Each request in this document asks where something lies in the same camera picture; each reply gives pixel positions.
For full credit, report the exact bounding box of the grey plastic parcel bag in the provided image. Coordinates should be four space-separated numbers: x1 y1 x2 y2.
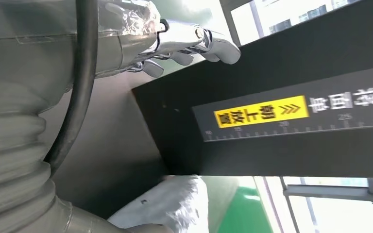
107 175 210 233

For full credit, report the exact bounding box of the yellow and black ruler label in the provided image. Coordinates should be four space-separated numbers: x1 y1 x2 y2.
192 66 373 143

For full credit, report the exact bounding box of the black scanner column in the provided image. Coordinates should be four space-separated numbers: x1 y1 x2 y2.
132 0 373 179

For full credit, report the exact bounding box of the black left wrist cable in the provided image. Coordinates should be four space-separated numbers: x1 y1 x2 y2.
43 0 99 176

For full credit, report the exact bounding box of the green conveyor belt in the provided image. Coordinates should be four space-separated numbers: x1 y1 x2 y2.
217 186 274 233

